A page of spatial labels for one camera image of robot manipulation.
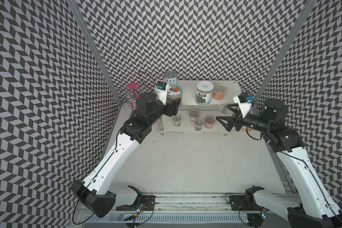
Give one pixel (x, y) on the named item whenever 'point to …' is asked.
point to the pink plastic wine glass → (133, 86)
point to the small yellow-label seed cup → (176, 121)
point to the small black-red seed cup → (198, 124)
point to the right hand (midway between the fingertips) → (223, 114)
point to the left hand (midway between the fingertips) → (173, 98)
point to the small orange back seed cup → (193, 114)
